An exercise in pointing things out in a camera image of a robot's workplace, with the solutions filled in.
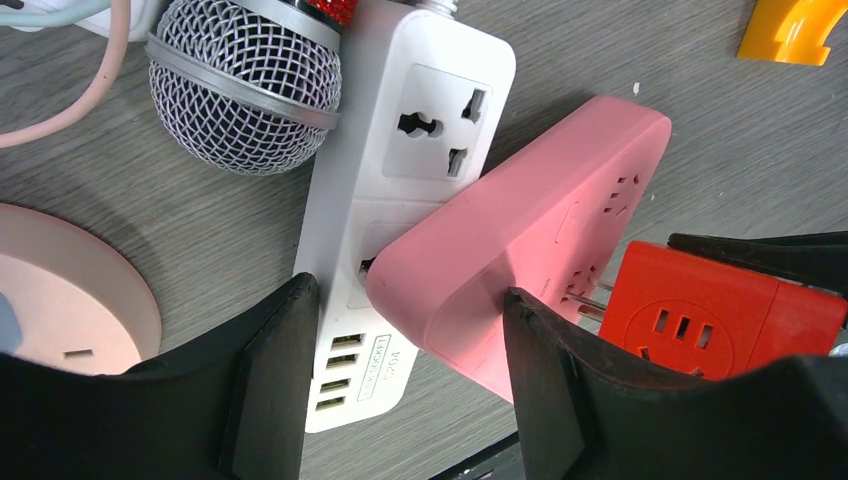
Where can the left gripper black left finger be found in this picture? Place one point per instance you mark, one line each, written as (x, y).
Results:
(229, 404)

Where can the yellow curved block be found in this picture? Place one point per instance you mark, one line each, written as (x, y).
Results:
(791, 31)

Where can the pink round socket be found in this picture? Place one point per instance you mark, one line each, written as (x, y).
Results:
(69, 300)

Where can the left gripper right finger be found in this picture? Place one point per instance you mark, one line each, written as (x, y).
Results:
(586, 409)

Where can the red glitter microphone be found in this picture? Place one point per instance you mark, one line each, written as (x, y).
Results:
(249, 87)

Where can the small white power strip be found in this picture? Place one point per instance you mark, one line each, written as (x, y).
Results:
(422, 96)

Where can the pink triangular socket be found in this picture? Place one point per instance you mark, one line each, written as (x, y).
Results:
(546, 220)

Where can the red cube adapter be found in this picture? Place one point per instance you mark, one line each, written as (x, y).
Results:
(708, 319)

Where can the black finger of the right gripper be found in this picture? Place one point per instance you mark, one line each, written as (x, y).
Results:
(818, 260)

